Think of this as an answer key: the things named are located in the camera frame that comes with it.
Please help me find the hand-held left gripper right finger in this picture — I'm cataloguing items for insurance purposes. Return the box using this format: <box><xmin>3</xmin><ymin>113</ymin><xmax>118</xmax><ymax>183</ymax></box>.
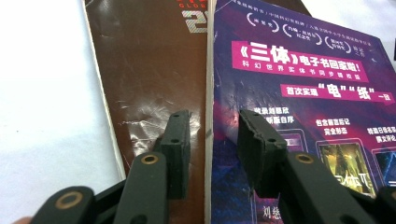
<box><xmin>237</xmin><ymin>108</ymin><xmax>289</xmax><ymax>199</ymax></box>

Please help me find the dark brown magazine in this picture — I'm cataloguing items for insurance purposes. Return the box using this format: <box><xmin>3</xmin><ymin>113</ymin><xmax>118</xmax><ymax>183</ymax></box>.
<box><xmin>82</xmin><ymin>0</ymin><xmax>312</xmax><ymax>224</ymax></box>

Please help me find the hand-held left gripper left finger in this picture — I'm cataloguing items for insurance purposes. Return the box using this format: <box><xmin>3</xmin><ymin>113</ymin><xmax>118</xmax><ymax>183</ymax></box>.
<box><xmin>155</xmin><ymin>109</ymin><xmax>192</xmax><ymax>200</ymax></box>

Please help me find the purple magazine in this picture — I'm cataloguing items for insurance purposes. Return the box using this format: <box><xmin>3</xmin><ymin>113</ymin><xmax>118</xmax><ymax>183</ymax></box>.
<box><xmin>204</xmin><ymin>0</ymin><xmax>396</xmax><ymax>224</ymax></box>

